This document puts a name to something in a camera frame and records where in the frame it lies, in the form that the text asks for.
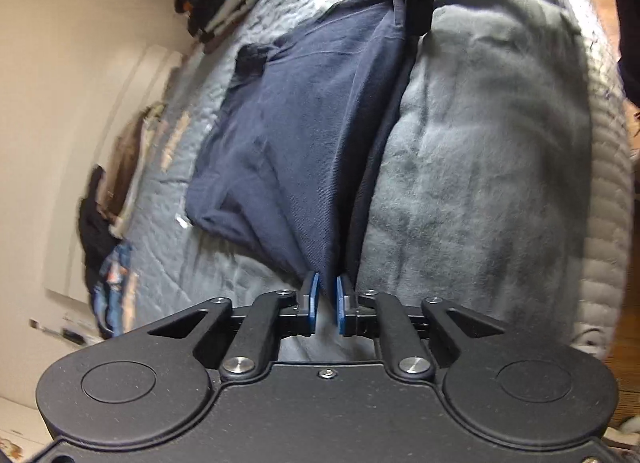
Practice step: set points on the brown beige folded clothes stack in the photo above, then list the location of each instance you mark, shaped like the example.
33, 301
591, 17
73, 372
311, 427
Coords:
119, 187

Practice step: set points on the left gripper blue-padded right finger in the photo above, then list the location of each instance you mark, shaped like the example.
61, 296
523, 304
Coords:
393, 328

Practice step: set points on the black jacket by headboard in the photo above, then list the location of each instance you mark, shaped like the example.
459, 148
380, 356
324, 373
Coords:
94, 232

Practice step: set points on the grey quilted bedspread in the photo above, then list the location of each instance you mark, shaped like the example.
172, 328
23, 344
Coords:
505, 185

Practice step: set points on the blue patterned crumpled garment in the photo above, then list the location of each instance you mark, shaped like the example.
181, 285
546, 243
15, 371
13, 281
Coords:
108, 294

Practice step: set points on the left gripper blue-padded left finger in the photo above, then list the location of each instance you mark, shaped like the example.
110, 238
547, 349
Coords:
261, 327

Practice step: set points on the navy blue t-shirt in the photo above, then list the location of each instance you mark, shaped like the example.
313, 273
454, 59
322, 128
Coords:
279, 171

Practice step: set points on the black wall phone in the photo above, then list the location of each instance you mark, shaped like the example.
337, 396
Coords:
65, 333

